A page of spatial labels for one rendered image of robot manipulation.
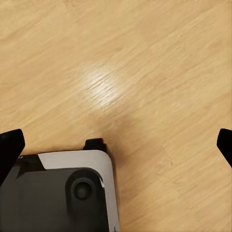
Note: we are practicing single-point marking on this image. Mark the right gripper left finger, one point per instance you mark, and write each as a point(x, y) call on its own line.
point(12, 144)

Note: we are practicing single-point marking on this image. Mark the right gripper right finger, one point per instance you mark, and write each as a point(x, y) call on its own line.
point(224, 143)

